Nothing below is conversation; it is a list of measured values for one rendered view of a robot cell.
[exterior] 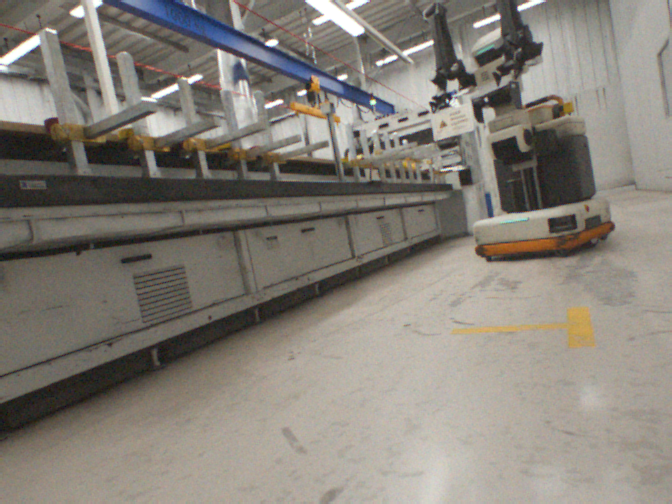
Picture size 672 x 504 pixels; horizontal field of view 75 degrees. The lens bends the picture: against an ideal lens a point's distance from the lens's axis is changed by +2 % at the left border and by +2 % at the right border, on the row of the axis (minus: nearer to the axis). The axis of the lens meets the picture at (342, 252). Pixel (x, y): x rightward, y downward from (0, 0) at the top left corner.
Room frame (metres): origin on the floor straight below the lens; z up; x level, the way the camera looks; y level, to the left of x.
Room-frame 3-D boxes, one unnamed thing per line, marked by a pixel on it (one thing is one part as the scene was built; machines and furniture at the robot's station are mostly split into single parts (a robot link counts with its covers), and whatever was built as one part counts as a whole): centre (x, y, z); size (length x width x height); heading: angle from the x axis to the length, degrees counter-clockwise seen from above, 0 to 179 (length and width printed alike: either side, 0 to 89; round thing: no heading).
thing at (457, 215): (6.14, -1.19, 0.95); 1.65 x 0.70 x 1.90; 62
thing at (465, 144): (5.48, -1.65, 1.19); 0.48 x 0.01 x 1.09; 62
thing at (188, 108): (1.79, 0.50, 0.87); 0.04 x 0.04 x 0.48; 62
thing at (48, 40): (1.34, 0.73, 0.89); 0.04 x 0.04 x 0.48; 62
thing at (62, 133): (1.36, 0.72, 0.83); 0.14 x 0.06 x 0.05; 152
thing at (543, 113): (2.93, -1.40, 0.87); 0.23 x 0.15 x 0.11; 39
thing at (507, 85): (2.67, -1.09, 0.99); 0.28 x 0.16 x 0.22; 39
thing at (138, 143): (1.59, 0.60, 0.82); 0.14 x 0.06 x 0.05; 152
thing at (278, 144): (2.00, 0.28, 0.82); 0.43 x 0.03 x 0.04; 62
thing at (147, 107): (1.34, 0.63, 0.83); 0.43 x 0.03 x 0.04; 62
